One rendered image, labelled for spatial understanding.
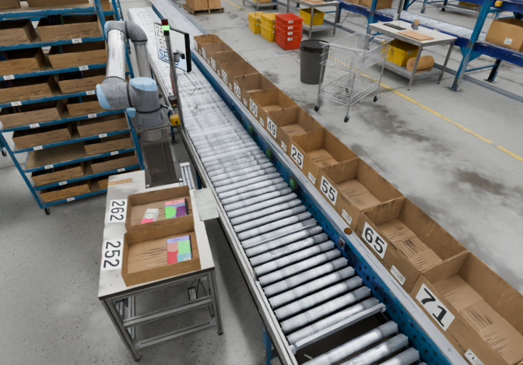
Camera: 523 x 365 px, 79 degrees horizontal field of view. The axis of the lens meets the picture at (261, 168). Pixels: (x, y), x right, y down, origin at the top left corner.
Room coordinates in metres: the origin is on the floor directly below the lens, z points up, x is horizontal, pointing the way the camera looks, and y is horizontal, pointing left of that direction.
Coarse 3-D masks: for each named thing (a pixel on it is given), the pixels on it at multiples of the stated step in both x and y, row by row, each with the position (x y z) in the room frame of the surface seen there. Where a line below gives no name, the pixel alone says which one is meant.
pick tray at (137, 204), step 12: (144, 192) 1.53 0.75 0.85; (156, 192) 1.55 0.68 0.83; (168, 192) 1.57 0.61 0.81; (180, 192) 1.59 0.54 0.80; (132, 204) 1.50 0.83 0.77; (144, 204) 1.51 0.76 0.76; (156, 204) 1.51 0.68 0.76; (132, 216) 1.40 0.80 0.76; (180, 216) 1.31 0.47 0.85; (192, 216) 1.33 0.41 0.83; (132, 228) 1.24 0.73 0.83; (144, 228) 1.26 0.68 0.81
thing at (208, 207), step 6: (198, 192) 1.64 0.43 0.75; (204, 192) 1.64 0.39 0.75; (210, 192) 1.64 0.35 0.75; (198, 198) 1.58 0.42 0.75; (204, 198) 1.58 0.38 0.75; (210, 198) 1.58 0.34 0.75; (204, 204) 1.52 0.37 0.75; (210, 204) 1.52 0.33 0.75; (204, 210) 1.47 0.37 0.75; (210, 210) 1.47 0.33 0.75; (216, 210) 1.47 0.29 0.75; (204, 216) 1.41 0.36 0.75; (210, 216) 1.41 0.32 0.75; (216, 216) 1.41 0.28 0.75
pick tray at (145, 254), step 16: (176, 224) 1.26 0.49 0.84; (192, 224) 1.29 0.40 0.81; (128, 240) 1.18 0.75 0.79; (144, 240) 1.21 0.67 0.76; (160, 240) 1.21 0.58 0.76; (192, 240) 1.21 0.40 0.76; (128, 256) 1.10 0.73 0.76; (144, 256) 1.10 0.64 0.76; (160, 256) 1.10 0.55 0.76; (128, 272) 1.00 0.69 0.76; (144, 272) 0.95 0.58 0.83; (160, 272) 0.97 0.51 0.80; (176, 272) 0.99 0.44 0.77
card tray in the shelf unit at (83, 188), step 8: (72, 184) 2.44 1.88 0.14; (80, 184) 2.43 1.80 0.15; (88, 184) 2.36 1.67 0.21; (40, 192) 2.22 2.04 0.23; (48, 192) 2.21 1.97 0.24; (56, 192) 2.23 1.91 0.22; (64, 192) 2.26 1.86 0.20; (72, 192) 2.28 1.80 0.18; (80, 192) 2.30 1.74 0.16; (48, 200) 2.20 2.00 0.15
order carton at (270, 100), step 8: (248, 96) 2.59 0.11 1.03; (256, 96) 2.64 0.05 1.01; (264, 96) 2.67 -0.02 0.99; (272, 96) 2.70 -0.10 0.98; (280, 96) 2.66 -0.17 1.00; (248, 104) 2.60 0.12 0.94; (256, 104) 2.43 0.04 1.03; (264, 104) 2.67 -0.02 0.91; (272, 104) 2.70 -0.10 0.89; (280, 104) 2.66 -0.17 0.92; (288, 104) 2.52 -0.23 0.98; (296, 104) 2.40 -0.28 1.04; (264, 112) 2.28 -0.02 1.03; (264, 120) 2.28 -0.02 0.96; (264, 128) 2.28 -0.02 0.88
